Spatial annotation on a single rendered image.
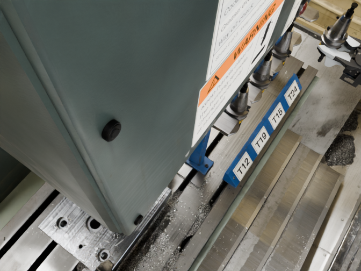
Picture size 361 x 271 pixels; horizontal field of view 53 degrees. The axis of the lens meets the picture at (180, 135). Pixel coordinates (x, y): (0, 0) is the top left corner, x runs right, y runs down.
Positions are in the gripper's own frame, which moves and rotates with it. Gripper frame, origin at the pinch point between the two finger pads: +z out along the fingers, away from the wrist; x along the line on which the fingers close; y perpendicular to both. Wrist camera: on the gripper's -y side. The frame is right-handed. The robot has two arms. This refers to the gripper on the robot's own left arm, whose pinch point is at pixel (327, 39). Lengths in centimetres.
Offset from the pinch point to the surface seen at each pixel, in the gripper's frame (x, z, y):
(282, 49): -14.4, 8.0, -3.6
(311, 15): 3.1, 7.4, -1.6
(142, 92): -74, 5, -60
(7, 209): -86, 63, 61
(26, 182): -75, 66, 61
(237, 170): -36.8, 1.0, 25.6
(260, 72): -25.5, 8.8, -5.0
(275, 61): -16.9, 7.9, -1.4
